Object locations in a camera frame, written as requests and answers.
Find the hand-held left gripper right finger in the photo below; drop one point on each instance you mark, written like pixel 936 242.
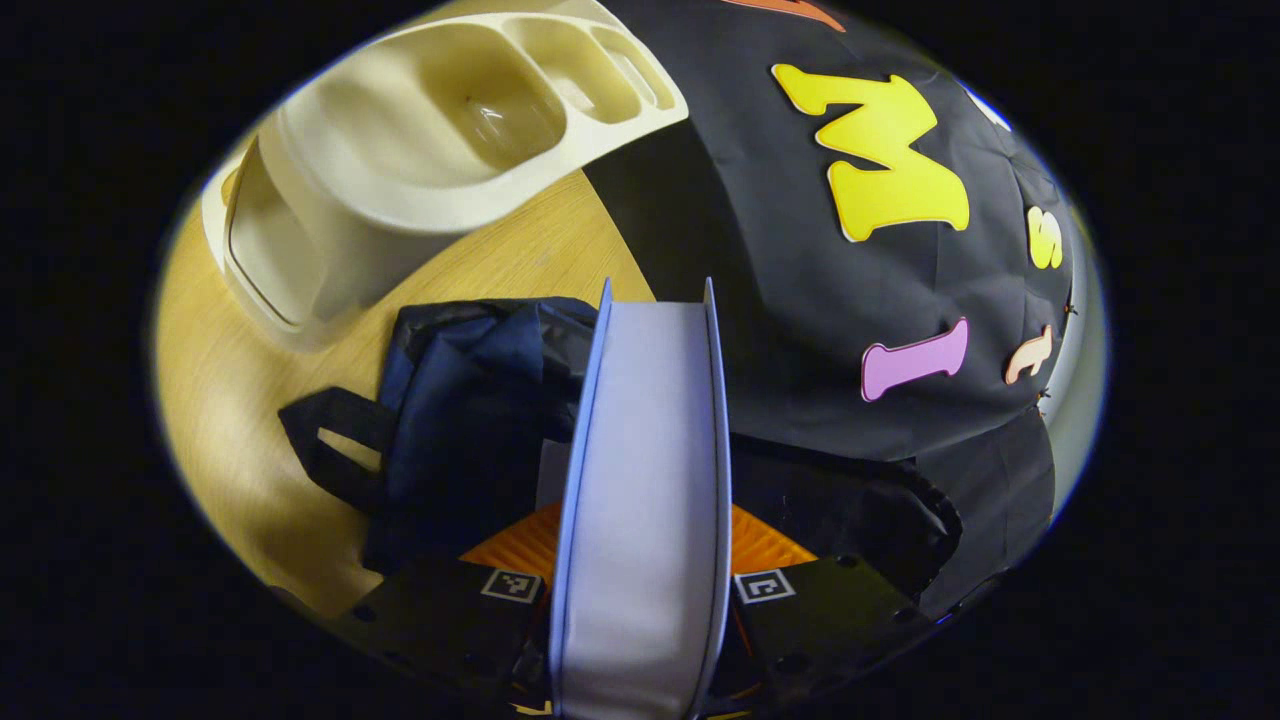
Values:
pixel 840 620

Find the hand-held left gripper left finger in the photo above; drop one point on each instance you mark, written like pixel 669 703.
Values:
pixel 430 620

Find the blue schoolbag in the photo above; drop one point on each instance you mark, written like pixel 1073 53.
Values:
pixel 460 440

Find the grey-blue book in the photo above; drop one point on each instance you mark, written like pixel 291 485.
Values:
pixel 645 500

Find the white plastic bookshelf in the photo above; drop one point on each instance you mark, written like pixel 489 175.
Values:
pixel 400 170

